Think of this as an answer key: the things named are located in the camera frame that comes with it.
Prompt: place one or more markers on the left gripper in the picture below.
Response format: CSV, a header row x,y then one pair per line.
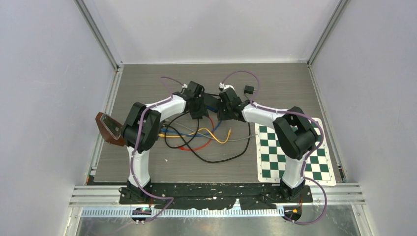
x,y
203,111

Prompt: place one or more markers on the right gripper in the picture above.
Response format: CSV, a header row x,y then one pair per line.
x,y
221,116

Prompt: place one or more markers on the black switch with blue ports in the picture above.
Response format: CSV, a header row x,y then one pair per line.
x,y
211,102

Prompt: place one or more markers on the black power adapter with cord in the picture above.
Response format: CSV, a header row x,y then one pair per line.
x,y
249,92

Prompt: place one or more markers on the plain black network switch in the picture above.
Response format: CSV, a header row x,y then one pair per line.
x,y
162,127

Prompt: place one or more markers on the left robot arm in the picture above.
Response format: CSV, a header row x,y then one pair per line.
x,y
142,126

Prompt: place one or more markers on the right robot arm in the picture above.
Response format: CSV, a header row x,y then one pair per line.
x,y
294,130

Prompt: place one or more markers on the green white chessboard mat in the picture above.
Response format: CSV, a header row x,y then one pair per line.
x,y
271,160

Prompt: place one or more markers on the brown object at left edge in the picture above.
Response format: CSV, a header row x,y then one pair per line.
x,y
110,129

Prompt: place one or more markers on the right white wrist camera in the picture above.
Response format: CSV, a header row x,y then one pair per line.
x,y
223,87

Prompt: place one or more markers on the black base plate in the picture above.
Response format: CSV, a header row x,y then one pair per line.
x,y
212,196

